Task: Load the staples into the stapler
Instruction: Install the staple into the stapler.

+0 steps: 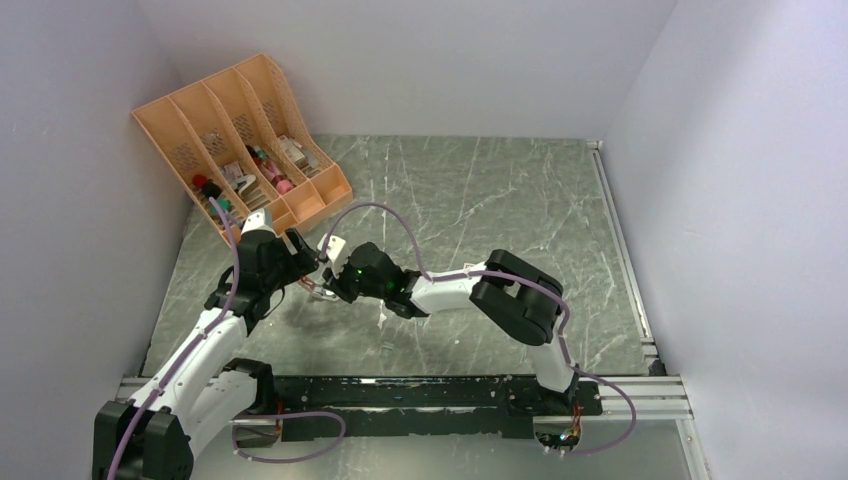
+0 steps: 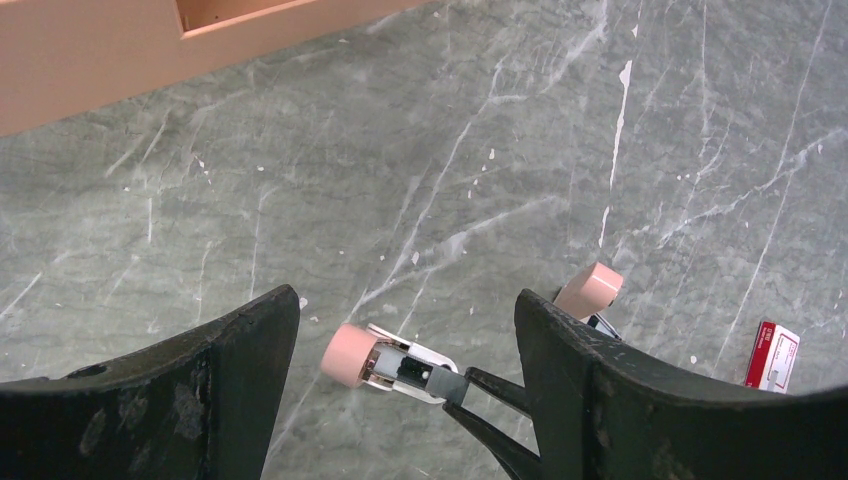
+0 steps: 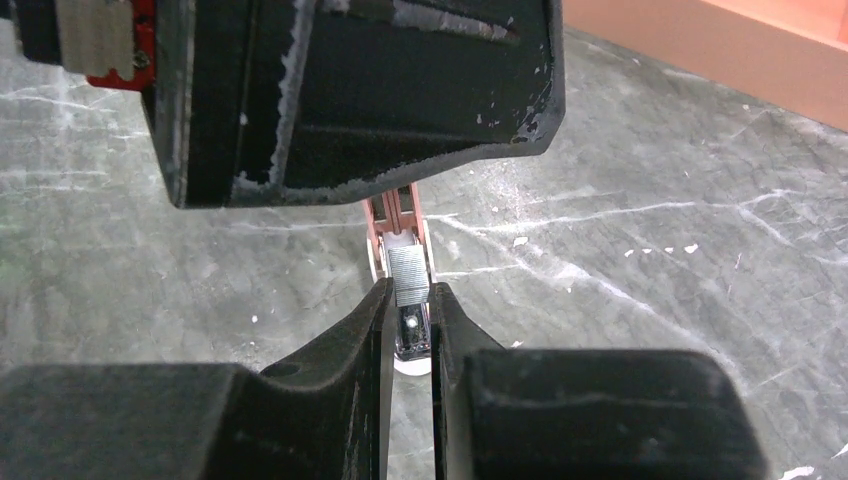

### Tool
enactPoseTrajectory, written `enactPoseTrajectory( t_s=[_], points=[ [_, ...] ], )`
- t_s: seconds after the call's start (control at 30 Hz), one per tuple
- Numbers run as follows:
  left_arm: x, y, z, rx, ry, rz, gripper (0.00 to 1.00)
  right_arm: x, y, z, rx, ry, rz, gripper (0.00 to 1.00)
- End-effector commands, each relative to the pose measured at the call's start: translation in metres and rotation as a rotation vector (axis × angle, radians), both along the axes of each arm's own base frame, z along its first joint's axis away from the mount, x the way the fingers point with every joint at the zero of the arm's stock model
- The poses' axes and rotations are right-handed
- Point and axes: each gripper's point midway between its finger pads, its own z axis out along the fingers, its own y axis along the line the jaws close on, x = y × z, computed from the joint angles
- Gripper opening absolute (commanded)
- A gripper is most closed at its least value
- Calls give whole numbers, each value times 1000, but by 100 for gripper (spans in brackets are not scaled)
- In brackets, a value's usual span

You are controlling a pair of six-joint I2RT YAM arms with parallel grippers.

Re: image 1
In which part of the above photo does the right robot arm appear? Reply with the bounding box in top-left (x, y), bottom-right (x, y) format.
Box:
top-left (319, 234), bottom-right (578, 414)

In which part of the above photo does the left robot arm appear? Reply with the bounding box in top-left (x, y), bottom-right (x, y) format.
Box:
top-left (92, 227), bottom-right (319, 479)

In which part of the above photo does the grey white stapler in organizer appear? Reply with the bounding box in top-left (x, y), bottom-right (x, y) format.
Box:
top-left (236, 174), bottom-right (258, 198)

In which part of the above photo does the black round stamp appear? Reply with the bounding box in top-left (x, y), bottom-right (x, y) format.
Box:
top-left (200, 181), bottom-right (222, 199)

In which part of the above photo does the peach plastic file organizer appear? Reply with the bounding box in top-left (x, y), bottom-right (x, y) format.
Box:
top-left (132, 53), bottom-right (353, 233)

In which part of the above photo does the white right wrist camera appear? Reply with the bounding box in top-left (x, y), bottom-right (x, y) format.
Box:
top-left (319, 234), bottom-right (350, 278)

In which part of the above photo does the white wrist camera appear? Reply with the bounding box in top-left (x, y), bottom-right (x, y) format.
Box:
top-left (319, 234), bottom-right (350, 278)
top-left (241, 207), bottom-right (275, 235)

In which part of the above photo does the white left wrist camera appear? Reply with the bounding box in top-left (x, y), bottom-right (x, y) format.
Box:
top-left (241, 207), bottom-right (275, 235)

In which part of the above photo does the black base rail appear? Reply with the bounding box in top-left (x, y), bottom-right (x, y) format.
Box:
top-left (233, 374), bottom-right (603, 446)

